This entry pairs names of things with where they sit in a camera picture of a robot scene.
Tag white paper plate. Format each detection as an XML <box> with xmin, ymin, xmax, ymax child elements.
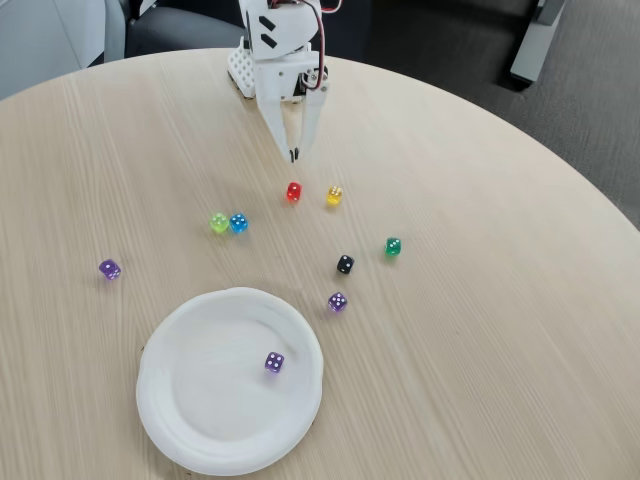
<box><xmin>134</xmin><ymin>286</ymin><xmax>325</xmax><ymax>477</ymax></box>

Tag black chair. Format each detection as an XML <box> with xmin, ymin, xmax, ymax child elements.
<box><xmin>124</xmin><ymin>5</ymin><xmax>246</xmax><ymax>59</ymax></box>

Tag black sofa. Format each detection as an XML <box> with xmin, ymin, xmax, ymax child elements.
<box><xmin>322</xmin><ymin>0</ymin><xmax>539</xmax><ymax>91</ymax></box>

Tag white cabinet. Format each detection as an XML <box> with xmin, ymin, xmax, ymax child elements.
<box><xmin>0</xmin><ymin>0</ymin><xmax>126</xmax><ymax>100</ymax></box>

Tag grey furniture leg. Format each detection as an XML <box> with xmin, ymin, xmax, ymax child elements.
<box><xmin>509</xmin><ymin>0</ymin><xmax>569</xmax><ymax>86</ymax></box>

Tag red black arm cable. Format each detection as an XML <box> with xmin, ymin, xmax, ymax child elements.
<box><xmin>269</xmin><ymin>0</ymin><xmax>346</xmax><ymax>92</ymax></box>

